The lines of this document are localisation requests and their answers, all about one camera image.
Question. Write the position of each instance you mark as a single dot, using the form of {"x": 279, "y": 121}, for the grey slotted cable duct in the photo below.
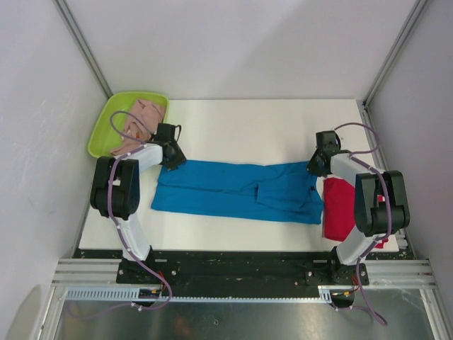
{"x": 294, "y": 294}

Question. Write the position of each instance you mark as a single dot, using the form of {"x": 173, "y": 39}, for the aluminium corner post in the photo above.
{"x": 82, "y": 44}
{"x": 407, "y": 29}

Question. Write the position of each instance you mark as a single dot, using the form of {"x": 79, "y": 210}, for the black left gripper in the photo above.
{"x": 179, "y": 159}

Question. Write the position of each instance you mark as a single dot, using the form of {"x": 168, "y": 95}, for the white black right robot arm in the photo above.
{"x": 381, "y": 205}

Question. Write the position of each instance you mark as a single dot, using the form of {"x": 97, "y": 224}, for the left aluminium corner post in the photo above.
{"x": 82, "y": 44}

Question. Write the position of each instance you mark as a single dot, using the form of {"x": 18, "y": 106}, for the aluminium frame rail front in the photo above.
{"x": 373, "y": 274}

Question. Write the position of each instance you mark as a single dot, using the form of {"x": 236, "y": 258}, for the blue t shirt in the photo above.
{"x": 276, "y": 193}

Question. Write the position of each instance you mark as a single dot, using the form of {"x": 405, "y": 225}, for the right aluminium corner post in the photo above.
{"x": 407, "y": 29}

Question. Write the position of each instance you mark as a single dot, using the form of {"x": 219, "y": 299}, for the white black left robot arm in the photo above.
{"x": 115, "y": 191}

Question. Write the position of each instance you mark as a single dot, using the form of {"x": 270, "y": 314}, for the pink t shirt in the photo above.
{"x": 140, "y": 125}

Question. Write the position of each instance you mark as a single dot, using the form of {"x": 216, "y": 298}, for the folded red t shirt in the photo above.
{"x": 338, "y": 213}

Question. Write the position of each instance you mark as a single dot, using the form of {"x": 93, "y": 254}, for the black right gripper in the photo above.
{"x": 312, "y": 167}

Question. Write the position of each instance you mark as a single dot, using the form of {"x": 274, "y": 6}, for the green plastic basin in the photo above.
{"x": 103, "y": 138}

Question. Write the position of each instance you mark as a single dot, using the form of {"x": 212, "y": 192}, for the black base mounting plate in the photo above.
{"x": 312, "y": 268}

